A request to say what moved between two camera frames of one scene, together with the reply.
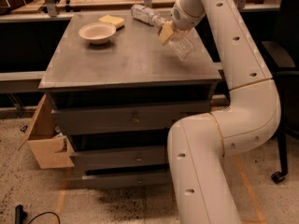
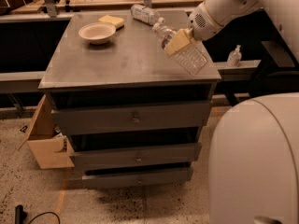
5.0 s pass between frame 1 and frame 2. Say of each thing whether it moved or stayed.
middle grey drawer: stayed
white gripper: moved
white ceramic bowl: stayed
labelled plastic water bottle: stayed
